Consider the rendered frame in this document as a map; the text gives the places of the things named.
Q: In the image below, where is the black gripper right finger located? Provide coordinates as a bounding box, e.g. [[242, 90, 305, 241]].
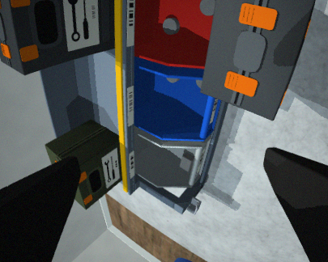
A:
[[263, 147, 328, 262]]

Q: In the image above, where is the olive green tool case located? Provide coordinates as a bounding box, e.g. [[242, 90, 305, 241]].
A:
[[45, 120, 122, 209]]

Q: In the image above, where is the grey open bin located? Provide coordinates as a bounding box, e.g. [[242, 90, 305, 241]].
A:
[[134, 126, 211, 188]]

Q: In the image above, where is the blue open bin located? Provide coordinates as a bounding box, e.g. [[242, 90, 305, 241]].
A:
[[134, 57, 221, 142]]

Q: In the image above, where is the yellow flat bar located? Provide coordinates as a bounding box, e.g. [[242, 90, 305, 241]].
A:
[[114, 0, 128, 192]]

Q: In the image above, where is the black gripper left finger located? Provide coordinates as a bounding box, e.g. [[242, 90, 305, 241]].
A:
[[0, 157, 81, 262]]

